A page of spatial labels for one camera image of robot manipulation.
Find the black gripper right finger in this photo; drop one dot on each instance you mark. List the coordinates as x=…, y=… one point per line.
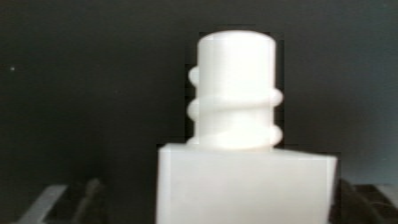
x=365, y=203

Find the white stool leg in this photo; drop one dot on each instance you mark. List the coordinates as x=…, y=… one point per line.
x=232, y=180

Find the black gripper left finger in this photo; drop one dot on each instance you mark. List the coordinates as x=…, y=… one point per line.
x=70, y=204

